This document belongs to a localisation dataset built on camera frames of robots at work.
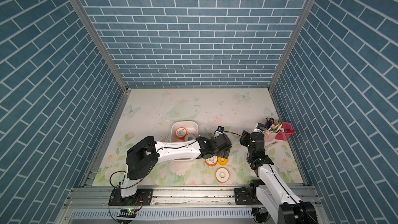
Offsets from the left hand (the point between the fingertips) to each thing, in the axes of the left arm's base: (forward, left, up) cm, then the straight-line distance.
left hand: (225, 150), depth 84 cm
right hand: (+9, -13, +4) cm, 17 cm away
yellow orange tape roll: (-5, +2, -4) cm, 7 cm away
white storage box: (+16, +20, -2) cm, 26 cm away
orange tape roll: (+13, +27, -4) cm, 30 cm away
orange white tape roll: (-5, +8, -2) cm, 9 cm away
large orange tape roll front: (-12, +2, -5) cm, 13 cm away
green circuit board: (-27, +48, -8) cm, 56 cm away
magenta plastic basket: (+11, -37, +3) cm, 38 cm away
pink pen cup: (+8, -25, +9) cm, 28 cm away
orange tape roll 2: (+10, +21, -3) cm, 23 cm away
